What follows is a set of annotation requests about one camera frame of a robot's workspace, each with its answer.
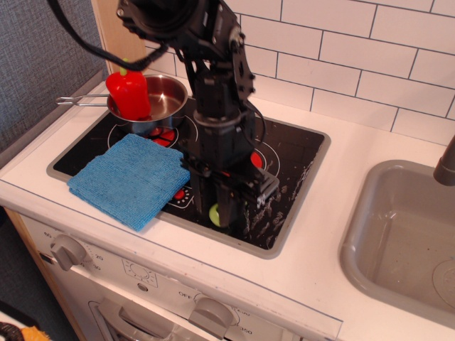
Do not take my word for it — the grey faucet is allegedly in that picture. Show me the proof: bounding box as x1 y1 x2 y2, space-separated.
433 136 455 186

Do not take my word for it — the grey left timer knob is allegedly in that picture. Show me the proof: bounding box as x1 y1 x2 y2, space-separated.
50 234 87 271

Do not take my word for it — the grey plastic sink basin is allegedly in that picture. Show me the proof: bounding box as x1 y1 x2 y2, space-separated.
341 160 454 328

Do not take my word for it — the blue folded cloth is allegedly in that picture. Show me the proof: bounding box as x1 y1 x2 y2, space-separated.
68 134 190 232

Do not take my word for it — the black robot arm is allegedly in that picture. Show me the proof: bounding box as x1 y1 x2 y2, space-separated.
117 1 279 228

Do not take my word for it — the grey right oven knob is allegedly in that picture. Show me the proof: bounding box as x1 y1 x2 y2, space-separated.
188 298 234 340

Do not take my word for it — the light wooden side post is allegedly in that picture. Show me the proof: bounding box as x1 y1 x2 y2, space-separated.
91 0 146 62

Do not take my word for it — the grey oven door handle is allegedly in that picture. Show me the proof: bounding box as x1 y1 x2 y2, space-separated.
97 299 174 340

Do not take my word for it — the red toy bell pepper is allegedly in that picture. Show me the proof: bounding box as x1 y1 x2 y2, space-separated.
106 68 151 121

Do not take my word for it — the small steel saucepan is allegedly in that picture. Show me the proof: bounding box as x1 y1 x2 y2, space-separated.
55 74 189 135

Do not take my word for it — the black toy stovetop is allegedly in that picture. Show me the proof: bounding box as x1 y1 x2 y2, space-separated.
47 112 330 259

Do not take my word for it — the orange yellow object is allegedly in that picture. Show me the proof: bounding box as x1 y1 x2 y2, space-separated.
21 326 50 341

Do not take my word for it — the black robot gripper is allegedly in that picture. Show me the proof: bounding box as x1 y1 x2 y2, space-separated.
181 117 259 227

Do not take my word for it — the green handled grey spatula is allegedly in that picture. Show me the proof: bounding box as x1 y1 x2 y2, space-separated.
208 166 279 228

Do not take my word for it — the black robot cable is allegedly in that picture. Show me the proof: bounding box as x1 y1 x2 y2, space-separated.
48 0 170 72

